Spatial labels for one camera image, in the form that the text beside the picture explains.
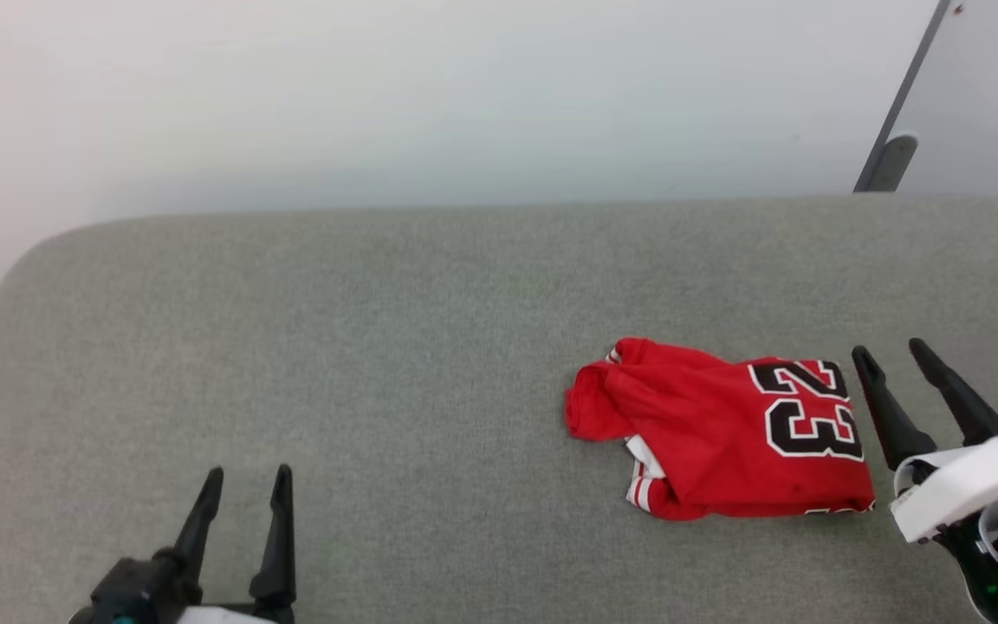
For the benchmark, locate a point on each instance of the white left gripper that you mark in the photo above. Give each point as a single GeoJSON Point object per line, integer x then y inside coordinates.
{"type": "Point", "coordinates": [139, 589]}

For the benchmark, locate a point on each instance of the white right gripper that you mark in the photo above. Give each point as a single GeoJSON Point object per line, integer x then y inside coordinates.
{"type": "Point", "coordinates": [975, 485]}

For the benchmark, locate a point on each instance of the red basketball jersey number 23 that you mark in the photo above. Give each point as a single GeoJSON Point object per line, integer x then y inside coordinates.
{"type": "Point", "coordinates": [724, 442]}

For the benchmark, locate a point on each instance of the grey metal post bracket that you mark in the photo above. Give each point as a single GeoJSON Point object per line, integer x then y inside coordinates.
{"type": "Point", "coordinates": [891, 163]}

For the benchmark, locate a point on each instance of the grey metal frame post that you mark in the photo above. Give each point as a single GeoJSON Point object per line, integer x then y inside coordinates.
{"type": "Point", "coordinates": [915, 74]}

